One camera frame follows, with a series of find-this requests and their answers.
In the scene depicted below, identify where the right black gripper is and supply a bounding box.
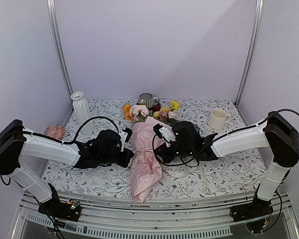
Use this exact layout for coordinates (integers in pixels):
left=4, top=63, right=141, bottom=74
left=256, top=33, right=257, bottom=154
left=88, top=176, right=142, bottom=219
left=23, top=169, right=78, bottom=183
left=153, top=142, right=193, bottom=164

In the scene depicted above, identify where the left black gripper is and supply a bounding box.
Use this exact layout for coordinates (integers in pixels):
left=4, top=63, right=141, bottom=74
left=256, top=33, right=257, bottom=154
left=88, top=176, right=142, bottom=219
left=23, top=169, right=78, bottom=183
left=98, top=147, right=134, bottom=168

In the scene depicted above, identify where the pink wrapping paper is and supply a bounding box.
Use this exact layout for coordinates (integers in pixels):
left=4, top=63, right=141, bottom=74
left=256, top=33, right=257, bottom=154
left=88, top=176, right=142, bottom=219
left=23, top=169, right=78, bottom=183
left=130, top=117, right=171, bottom=203

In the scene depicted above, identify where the white printed ribbon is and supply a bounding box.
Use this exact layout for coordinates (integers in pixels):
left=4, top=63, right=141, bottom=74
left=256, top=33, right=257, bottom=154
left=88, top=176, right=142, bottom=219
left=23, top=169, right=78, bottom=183
left=164, top=163, right=209, bottom=199

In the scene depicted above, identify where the mixed flower bouquet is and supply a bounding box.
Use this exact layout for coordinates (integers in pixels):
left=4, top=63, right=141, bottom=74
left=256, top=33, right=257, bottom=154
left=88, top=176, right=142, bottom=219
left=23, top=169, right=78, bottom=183
left=122, top=100, right=180, bottom=126

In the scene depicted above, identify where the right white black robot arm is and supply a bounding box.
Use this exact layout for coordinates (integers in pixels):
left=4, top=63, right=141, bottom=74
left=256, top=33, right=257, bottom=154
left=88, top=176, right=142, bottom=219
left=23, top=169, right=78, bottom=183
left=153, top=111, right=299, bottom=217

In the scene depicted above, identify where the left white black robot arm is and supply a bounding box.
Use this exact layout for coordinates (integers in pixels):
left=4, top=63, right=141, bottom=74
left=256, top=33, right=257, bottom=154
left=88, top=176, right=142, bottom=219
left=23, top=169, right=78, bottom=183
left=0, top=119, right=134, bottom=216

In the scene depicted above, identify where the white ribbed vase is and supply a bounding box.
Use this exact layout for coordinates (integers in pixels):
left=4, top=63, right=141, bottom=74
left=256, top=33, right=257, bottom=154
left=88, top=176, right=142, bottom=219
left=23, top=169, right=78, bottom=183
left=70, top=91, right=95, bottom=135

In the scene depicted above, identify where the blue fabric flower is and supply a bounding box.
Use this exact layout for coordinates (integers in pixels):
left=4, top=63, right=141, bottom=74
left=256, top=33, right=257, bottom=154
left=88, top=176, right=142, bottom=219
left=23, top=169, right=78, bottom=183
left=193, top=124, right=200, bottom=134

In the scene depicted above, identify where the dark red coaster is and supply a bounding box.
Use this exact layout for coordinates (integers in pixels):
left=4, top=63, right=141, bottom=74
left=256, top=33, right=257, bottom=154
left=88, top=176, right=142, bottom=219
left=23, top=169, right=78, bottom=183
left=150, top=103, right=161, bottom=113

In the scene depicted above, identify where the striped grey mug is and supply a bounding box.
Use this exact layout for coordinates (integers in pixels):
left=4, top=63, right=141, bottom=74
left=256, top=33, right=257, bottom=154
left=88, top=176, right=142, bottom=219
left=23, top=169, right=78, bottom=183
left=138, top=93, right=159, bottom=109

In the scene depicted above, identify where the cream white mug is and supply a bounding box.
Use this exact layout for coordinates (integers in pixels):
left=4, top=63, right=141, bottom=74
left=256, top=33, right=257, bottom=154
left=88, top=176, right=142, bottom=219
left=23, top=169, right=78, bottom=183
left=207, top=108, right=231, bottom=130

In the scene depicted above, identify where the pink patterned ball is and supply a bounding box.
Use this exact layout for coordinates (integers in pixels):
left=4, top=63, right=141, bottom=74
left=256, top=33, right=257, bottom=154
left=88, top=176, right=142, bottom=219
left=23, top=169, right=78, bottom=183
left=44, top=124, right=65, bottom=139

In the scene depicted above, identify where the floral patterned table mat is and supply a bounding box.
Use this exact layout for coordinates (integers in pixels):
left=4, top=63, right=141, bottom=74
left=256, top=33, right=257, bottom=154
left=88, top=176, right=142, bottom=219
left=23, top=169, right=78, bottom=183
left=42, top=99, right=266, bottom=200

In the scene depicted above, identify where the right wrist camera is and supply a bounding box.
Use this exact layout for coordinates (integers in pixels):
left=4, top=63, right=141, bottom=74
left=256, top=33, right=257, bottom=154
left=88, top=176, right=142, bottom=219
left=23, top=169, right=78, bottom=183
left=153, top=123, right=176, bottom=147

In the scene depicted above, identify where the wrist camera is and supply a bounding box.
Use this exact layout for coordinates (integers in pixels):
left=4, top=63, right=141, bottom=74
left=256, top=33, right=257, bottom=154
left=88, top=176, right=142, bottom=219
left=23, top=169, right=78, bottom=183
left=153, top=123, right=176, bottom=147
left=118, top=128, right=133, bottom=152

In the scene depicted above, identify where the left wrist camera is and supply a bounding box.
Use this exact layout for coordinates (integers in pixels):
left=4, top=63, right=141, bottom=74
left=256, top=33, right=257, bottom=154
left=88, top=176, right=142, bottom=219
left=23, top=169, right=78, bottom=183
left=118, top=128, right=133, bottom=152

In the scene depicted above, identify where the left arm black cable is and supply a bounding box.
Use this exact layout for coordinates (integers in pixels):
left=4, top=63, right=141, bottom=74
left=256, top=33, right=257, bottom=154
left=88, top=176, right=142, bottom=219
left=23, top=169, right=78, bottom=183
left=0, top=115, right=123, bottom=185

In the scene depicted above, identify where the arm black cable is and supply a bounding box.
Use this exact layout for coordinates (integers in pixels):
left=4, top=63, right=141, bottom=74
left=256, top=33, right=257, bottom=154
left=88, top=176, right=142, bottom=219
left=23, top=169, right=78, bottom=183
left=0, top=115, right=123, bottom=185
left=151, top=108, right=299, bottom=168

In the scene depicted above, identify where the aluminium front rail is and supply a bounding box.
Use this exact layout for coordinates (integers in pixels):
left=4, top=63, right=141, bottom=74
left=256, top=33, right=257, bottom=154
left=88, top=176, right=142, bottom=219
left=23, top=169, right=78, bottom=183
left=12, top=191, right=299, bottom=239

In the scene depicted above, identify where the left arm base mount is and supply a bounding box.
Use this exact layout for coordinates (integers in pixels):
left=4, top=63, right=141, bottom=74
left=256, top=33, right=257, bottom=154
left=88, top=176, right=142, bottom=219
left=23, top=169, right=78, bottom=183
left=38, top=199, right=82, bottom=222

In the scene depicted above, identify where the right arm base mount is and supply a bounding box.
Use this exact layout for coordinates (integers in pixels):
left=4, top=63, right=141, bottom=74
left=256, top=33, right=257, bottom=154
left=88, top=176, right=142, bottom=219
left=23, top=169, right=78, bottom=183
left=229, top=199, right=274, bottom=222

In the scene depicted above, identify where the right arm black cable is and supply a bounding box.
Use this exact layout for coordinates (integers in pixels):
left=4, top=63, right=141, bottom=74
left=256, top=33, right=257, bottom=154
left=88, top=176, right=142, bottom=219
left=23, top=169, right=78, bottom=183
left=151, top=108, right=299, bottom=168

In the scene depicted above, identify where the left aluminium frame post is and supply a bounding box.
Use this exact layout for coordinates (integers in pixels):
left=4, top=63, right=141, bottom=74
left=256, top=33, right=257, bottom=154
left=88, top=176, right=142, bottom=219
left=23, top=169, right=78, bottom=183
left=46, top=0, right=74, bottom=97

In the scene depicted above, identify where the aluminium frame post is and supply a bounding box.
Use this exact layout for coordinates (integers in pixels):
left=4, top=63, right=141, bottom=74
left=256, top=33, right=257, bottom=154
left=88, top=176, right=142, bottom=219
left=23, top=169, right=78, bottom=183
left=235, top=0, right=264, bottom=108
left=46, top=0, right=74, bottom=97

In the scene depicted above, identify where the right aluminium frame post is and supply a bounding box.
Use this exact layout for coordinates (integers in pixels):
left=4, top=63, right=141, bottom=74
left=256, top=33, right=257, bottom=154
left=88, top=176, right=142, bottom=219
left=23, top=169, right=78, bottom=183
left=235, top=0, right=264, bottom=108

